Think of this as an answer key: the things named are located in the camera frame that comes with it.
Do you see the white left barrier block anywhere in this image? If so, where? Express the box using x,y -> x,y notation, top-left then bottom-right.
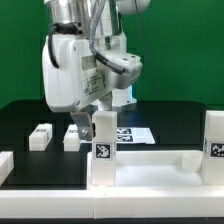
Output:
0,151 -> 14,186

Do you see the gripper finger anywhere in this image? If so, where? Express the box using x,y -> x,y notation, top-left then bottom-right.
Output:
70,107 -> 95,140

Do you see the white front barrier wall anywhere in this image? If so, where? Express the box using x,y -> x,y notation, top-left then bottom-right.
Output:
0,188 -> 224,219

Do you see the white desk top tray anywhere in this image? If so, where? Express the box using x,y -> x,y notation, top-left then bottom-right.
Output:
87,150 -> 224,189

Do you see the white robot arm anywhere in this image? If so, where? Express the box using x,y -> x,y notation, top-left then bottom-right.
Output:
42,0 -> 150,140

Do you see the fiducial marker sheet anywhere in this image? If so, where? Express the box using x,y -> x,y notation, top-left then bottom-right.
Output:
80,126 -> 157,146

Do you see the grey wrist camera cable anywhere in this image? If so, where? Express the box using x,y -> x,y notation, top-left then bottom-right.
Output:
87,0 -> 129,75

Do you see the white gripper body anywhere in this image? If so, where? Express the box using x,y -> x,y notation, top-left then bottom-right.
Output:
42,35 -> 142,112

